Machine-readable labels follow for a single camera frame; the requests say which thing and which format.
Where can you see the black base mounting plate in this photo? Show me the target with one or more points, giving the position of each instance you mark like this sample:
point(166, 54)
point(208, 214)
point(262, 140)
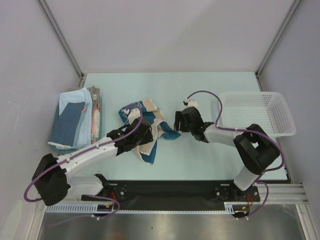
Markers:
point(173, 192)

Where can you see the corner aluminium post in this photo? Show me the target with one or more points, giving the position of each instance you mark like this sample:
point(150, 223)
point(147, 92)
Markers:
point(278, 35)
point(60, 36)

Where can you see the teal beige Doraemon towel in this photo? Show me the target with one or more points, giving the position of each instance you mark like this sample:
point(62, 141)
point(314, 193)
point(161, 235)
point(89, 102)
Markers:
point(159, 128)

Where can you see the left corner aluminium post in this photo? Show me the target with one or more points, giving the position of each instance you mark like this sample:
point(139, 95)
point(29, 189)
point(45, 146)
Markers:
point(60, 36)

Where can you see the white plastic mesh basket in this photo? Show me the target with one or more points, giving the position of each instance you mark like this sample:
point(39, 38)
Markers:
point(267, 109)

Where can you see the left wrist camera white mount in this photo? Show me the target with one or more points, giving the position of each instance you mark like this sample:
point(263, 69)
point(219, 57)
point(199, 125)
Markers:
point(130, 115)

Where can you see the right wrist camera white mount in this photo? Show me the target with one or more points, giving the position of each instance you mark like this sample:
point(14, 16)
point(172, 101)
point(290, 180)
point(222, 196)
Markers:
point(190, 103)

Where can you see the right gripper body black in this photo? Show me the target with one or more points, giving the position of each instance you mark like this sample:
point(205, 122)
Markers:
point(182, 120)

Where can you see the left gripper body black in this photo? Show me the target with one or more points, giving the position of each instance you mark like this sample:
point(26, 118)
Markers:
point(146, 138)

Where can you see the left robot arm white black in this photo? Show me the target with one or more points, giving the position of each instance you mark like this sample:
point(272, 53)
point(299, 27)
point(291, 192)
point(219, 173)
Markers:
point(53, 175)

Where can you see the light blue folded towel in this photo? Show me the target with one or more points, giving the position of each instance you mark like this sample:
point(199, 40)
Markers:
point(79, 95)

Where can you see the dark blue folded towel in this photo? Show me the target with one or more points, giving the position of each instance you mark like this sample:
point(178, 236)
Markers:
point(67, 125)

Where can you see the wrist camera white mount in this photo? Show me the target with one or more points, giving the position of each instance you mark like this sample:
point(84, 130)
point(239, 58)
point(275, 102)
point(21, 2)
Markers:
point(130, 115)
point(190, 103)

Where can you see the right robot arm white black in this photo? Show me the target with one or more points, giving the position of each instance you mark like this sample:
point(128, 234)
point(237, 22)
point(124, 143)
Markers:
point(255, 148)

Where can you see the right corner aluminium post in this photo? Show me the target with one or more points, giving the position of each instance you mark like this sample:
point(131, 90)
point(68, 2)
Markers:
point(278, 35)

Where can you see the white slotted cable duct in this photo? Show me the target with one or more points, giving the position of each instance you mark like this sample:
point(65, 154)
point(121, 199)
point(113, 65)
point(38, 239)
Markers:
point(104, 208)

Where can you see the aluminium extrusion rail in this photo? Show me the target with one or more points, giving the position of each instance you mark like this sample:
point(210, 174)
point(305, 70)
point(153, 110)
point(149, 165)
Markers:
point(276, 192)

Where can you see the grey pink folded towel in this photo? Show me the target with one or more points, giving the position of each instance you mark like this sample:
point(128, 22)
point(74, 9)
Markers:
point(96, 113)

